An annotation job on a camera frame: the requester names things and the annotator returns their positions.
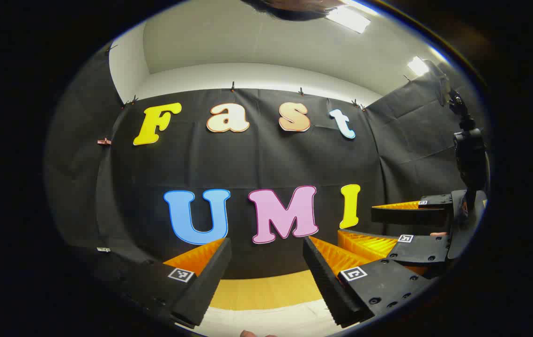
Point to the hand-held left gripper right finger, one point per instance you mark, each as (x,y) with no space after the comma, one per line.
(327,285)

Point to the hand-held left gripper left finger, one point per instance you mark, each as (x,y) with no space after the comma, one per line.
(203,285)

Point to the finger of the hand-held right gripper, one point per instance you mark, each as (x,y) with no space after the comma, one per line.
(407,216)
(423,252)

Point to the small ceiling light panel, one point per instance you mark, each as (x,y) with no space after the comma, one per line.
(418,66)

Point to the large ceiling light panel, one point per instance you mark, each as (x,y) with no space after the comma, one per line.
(347,18)

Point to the white clip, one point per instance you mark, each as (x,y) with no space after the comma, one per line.
(103,249)

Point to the pink clip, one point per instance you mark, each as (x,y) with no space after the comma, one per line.
(104,141)

